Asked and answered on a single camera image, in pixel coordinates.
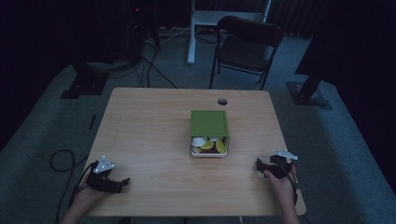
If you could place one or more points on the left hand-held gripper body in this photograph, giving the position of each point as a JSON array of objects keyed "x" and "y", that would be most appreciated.
[{"x": 101, "y": 179}]

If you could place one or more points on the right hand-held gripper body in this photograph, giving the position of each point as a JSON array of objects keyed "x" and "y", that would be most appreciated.
[{"x": 280, "y": 166}]

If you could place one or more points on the pile of assorted capsules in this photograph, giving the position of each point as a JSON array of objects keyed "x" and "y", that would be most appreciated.
[{"x": 208, "y": 145}]

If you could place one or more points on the green box sleeve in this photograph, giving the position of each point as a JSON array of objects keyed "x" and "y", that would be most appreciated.
[{"x": 209, "y": 123}]

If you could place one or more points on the person's right hand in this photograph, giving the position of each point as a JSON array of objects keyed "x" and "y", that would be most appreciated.
[{"x": 283, "y": 188}]

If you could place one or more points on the person's left hand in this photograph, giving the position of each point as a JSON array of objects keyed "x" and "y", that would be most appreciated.
[{"x": 85, "y": 199}]

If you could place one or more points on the small black floor strip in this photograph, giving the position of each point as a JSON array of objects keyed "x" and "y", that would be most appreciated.
[{"x": 92, "y": 122}]

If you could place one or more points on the black stand base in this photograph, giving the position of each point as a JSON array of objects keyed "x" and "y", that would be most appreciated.
[
  {"x": 85, "y": 84},
  {"x": 306, "y": 93}
]

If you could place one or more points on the black folding chair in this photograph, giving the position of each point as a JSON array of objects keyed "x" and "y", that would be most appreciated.
[{"x": 246, "y": 46}]

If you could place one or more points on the white desk frame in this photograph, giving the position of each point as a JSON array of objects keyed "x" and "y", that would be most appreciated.
[{"x": 196, "y": 21}]

